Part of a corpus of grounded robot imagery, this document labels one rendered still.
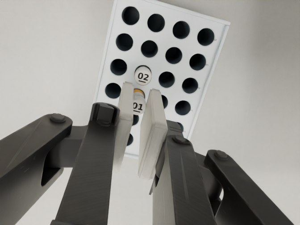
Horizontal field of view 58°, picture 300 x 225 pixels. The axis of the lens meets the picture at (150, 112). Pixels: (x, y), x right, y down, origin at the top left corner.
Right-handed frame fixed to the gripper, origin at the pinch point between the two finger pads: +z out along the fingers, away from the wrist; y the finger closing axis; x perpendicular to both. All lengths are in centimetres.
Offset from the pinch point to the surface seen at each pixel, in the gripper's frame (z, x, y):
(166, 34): 5.5, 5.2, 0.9
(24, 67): 9.0, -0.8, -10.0
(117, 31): 5.5, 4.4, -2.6
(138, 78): 4.1, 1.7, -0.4
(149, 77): 4.1, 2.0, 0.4
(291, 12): 9.0, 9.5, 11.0
